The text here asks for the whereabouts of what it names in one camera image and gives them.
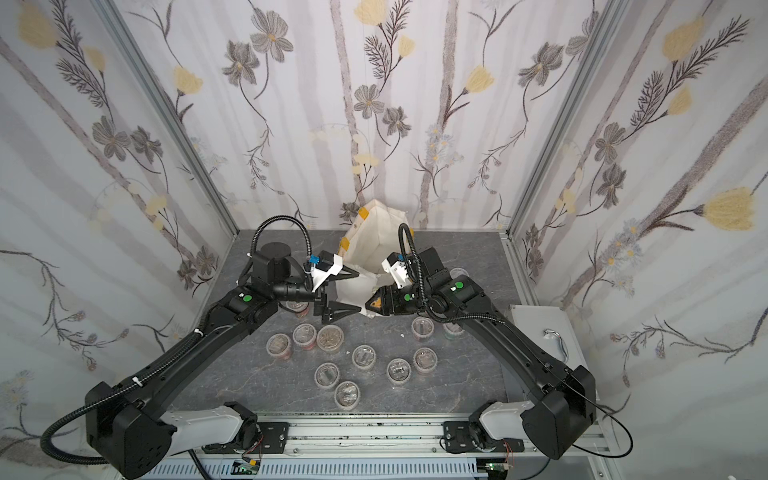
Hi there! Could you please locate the white canvas tote bag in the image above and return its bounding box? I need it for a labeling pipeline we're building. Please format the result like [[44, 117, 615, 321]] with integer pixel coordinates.
[[336, 200, 408, 308]]

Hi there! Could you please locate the seed jar row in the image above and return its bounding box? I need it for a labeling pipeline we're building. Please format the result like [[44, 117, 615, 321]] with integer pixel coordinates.
[[352, 344, 377, 371]]

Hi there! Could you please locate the red green label seed jar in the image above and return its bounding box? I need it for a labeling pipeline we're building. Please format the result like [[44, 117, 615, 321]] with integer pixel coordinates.
[[314, 362, 340, 390]]

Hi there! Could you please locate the yellow stripe lid seed jar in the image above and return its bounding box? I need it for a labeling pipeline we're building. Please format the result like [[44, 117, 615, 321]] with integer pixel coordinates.
[[386, 358, 412, 386]]

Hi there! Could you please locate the clear lid seed jar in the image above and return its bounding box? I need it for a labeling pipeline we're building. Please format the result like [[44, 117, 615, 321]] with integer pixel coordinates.
[[334, 381, 361, 411]]

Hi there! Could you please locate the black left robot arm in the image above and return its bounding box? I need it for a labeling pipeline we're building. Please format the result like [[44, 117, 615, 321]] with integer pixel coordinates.
[[39, 215, 359, 479]]

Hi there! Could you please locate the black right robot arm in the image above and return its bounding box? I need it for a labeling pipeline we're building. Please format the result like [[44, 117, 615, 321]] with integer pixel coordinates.
[[365, 223, 597, 460]]

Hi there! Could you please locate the silver metal case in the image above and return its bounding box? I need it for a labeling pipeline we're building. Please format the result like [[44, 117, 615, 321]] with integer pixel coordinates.
[[509, 305, 588, 370]]

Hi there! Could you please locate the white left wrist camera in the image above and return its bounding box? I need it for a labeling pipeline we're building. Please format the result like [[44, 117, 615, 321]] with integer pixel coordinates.
[[304, 251, 343, 293]]

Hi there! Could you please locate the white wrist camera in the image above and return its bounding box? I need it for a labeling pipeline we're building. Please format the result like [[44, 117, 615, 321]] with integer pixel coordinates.
[[381, 252, 413, 289], [304, 251, 343, 293]]

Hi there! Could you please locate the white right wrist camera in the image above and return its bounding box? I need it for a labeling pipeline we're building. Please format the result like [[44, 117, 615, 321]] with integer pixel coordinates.
[[381, 252, 413, 289]]

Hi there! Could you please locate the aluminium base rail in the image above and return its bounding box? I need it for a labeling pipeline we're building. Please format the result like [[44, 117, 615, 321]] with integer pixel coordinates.
[[137, 411, 607, 463]]

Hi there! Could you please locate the white slotted cable duct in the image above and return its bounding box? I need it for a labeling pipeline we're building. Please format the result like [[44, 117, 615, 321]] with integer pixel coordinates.
[[143, 458, 490, 480]]

